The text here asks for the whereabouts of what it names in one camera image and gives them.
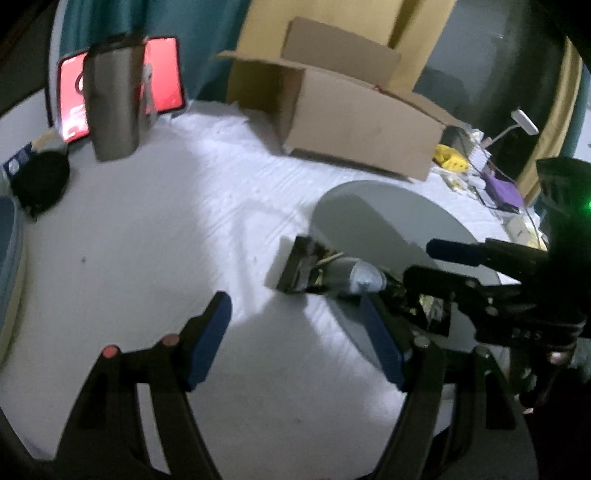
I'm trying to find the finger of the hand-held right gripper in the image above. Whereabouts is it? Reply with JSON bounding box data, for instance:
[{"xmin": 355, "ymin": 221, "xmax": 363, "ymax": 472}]
[
  {"xmin": 426, "ymin": 237, "xmax": 550, "ymax": 283},
  {"xmin": 402, "ymin": 264, "xmax": 523, "ymax": 320}
]

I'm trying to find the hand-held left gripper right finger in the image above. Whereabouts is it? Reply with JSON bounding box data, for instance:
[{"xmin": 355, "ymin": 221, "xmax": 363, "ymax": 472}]
[{"xmin": 360, "ymin": 293, "xmax": 539, "ymax": 480}]

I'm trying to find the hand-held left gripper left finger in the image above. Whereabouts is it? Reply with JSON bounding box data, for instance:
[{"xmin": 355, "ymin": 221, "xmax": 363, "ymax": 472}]
[{"xmin": 55, "ymin": 291, "xmax": 234, "ymax": 480}]

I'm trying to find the black snack packet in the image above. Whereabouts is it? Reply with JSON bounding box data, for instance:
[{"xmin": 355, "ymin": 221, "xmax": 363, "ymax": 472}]
[{"xmin": 276, "ymin": 235, "xmax": 451, "ymax": 337}]

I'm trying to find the brown cardboard box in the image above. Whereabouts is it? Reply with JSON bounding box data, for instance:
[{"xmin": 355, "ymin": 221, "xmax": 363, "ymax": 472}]
[{"xmin": 212, "ymin": 17, "xmax": 467, "ymax": 182}]

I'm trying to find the yellow tissue pack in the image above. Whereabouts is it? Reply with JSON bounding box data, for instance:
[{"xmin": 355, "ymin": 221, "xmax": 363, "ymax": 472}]
[{"xmin": 505, "ymin": 215, "xmax": 548, "ymax": 250}]

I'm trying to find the purple cloth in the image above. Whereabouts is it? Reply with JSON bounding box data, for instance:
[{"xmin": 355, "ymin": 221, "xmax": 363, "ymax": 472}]
[{"xmin": 482, "ymin": 171, "xmax": 525, "ymax": 208}]

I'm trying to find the grey round mat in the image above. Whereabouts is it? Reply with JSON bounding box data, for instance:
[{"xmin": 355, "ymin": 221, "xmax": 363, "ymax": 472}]
[{"xmin": 308, "ymin": 180, "xmax": 515, "ymax": 444}]

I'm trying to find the yellow cloth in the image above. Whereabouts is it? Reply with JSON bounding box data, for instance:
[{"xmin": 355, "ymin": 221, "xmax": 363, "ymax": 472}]
[{"xmin": 434, "ymin": 144, "xmax": 469, "ymax": 172}]

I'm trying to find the white desk lamp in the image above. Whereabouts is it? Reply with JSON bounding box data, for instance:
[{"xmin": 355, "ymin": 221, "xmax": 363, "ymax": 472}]
[{"xmin": 485, "ymin": 109, "xmax": 539, "ymax": 148}]

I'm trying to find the teal curtain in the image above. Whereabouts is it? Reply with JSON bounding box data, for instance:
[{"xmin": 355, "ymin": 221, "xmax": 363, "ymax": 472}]
[
  {"xmin": 60, "ymin": 0, "xmax": 252, "ymax": 102},
  {"xmin": 563, "ymin": 60, "xmax": 591, "ymax": 148}
]

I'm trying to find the dark glass door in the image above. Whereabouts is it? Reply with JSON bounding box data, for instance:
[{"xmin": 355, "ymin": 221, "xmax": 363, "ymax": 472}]
[{"xmin": 413, "ymin": 0, "xmax": 568, "ymax": 185}]

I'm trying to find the black round cloth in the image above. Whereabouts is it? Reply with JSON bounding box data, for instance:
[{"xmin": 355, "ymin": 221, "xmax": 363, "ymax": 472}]
[{"xmin": 9, "ymin": 150, "xmax": 71, "ymax": 220}]

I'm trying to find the steel tumbler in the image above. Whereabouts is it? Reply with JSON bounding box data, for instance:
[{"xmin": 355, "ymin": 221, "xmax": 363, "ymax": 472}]
[{"xmin": 83, "ymin": 39, "xmax": 153, "ymax": 162}]

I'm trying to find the blue white carton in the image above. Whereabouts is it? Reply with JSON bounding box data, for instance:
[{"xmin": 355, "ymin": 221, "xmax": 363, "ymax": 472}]
[{"xmin": 0, "ymin": 142, "xmax": 35, "ymax": 183}]

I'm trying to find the tablet with red screen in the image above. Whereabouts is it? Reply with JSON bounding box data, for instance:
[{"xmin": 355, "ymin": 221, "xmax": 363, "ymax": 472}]
[{"xmin": 56, "ymin": 36, "xmax": 188, "ymax": 144}]

